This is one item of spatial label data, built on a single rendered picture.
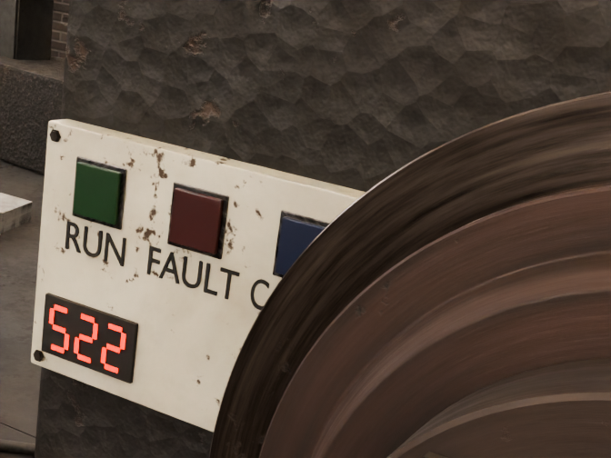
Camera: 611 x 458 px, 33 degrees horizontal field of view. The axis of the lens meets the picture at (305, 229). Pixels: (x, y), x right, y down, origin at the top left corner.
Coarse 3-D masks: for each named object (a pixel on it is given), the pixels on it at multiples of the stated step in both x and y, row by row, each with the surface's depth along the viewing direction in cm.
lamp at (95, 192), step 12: (84, 168) 70; (96, 168) 69; (84, 180) 70; (96, 180) 69; (108, 180) 69; (120, 180) 69; (84, 192) 70; (96, 192) 69; (108, 192) 69; (84, 204) 70; (96, 204) 70; (108, 204) 69; (96, 216) 70; (108, 216) 69
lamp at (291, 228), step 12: (288, 228) 63; (300, 228) 63; (312, 228) 62; (324, 228) 62; (288, 240) 63; (300, 240) 63; (312, 240) 62; (288, 252) 63; (300, 252) 63; (276, 264) 64; (288, 264) 63
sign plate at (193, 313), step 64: (64, 128) 70; (64, 192) 71; (128, 192) 69; (256, 192) 64; (320, 192) 62; (64, 256) 72; (128, 256) 70; (192, 256) 67; (256, 256) 65; (64, 320) 73; (128, 320) 71; (192, 320) 68; (128, 384) 72; (192, 384) 69
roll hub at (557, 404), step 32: (512, 384) 38; (544, 384) 36; (576, 384) 35; (608, 384) 35; (448, 416) 38; (480, 416) 36; (512, 416) 35; (544, 416) 35; (576, 416) 34; (608, 416) 34; (416, 448) 37; (448, 448) 37; (480, 448) 36; (512, 448) 36; (544, 448) 35; (576, 448) 34; (608, 448) 34
